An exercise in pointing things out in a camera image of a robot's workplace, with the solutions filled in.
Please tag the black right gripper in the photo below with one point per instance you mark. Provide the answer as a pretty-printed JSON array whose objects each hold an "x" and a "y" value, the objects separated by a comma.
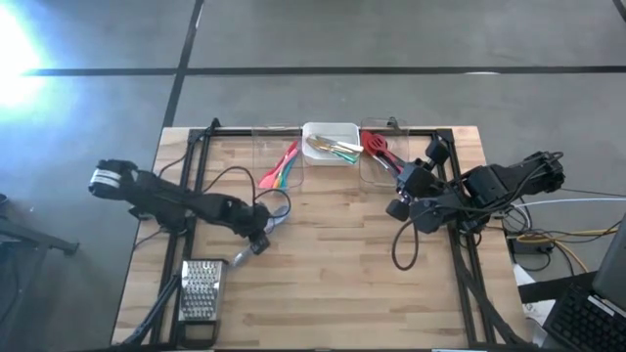
[{"x": 415, "y": 181}]

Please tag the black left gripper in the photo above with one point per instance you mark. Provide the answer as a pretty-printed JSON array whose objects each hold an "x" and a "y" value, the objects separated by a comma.
[{"x": 249, "y": 220}]

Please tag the grey silicone spoon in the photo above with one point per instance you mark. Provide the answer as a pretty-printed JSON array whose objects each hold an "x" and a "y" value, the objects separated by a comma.
[{"x": 239, "y": 257}]

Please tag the red slotted silicone spoon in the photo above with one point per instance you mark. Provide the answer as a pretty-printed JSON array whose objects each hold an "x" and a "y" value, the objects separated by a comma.
[{"x": 376, "y": 143}]

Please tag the green silicone spatula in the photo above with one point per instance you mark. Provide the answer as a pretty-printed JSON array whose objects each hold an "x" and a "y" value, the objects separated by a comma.
[{"x": 283, "y": 182}]

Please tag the blue silicone spatula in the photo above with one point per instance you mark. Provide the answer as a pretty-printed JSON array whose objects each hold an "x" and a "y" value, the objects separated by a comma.
[{"x": 291, "y": 171}]

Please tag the steel butter knife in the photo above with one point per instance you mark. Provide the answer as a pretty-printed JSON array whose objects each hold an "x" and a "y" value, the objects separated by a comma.
[{"x": 320, "y": 143}]

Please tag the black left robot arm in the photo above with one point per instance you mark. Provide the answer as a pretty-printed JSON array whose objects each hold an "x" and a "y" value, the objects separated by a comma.
[{"x": 161, "y": 200}]

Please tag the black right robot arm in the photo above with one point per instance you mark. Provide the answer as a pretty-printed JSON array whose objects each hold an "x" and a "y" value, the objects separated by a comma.
[{"x": 504, "y": 183}]

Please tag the clear plastic bin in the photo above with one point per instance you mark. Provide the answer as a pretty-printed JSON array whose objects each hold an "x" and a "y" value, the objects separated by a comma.
[
  {"x": 264, "y": 156},
  {"x": 371, "y": 173}
]

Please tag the metal box grater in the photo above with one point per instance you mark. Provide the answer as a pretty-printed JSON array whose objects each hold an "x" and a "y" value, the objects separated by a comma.
[{"x": 200, "y": 291}]

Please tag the white plastic tray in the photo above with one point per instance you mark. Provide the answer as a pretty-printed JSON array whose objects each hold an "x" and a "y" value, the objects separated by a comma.
[{"x": 318, "y": 159}]

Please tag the black power box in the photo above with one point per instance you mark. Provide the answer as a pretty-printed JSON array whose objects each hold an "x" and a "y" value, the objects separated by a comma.
[{"x": 525, "y": 246}]

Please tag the white paper sheet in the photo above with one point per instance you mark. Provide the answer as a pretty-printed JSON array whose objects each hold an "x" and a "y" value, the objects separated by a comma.
[{"x": 538, "y": 313}]

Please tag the black laptop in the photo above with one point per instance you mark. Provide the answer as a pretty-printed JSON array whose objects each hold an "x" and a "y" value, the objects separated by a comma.
[{"x": 582, "y": 318}]

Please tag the black metal stand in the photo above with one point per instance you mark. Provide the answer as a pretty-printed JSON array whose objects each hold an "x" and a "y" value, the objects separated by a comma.
[{"x": 29, "y": 234}]

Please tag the black aluminium table frame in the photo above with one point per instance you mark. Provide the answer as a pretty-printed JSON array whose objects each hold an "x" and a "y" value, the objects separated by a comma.
[{"x": 235, "y": 131}]

